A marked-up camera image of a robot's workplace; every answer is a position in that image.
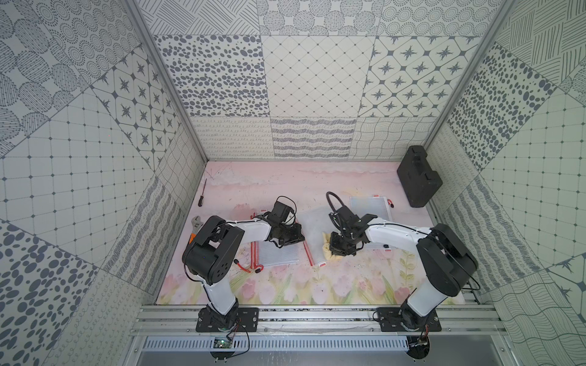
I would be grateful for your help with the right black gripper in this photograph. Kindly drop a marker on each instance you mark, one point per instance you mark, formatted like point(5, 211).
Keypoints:
point(336, 248)

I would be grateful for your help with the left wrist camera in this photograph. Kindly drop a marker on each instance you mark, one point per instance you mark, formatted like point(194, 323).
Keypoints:
point(281, 214)

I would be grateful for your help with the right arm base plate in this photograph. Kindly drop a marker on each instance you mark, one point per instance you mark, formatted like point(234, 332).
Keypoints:
point(403, 318)

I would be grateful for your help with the black red screwdriver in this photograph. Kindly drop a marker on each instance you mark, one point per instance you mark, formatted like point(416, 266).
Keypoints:
point(201, 198)

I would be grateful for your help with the black plastic case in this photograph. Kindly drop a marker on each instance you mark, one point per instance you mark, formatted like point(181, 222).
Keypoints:
point(419, 181)

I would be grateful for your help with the aluminium mounting rail frame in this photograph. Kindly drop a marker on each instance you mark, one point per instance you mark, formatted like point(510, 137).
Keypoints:
point(309, 329)

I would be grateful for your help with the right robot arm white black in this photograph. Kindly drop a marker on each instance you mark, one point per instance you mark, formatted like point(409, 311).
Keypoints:
point(447, 262)

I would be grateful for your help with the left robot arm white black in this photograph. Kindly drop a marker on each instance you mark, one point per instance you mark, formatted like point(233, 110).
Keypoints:
point(211, 252)

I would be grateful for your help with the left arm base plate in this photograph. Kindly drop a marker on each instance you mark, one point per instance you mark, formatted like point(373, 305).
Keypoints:
point(242, 318)

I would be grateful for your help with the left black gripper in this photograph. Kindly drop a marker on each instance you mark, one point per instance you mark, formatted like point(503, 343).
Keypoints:
point(291, 234)

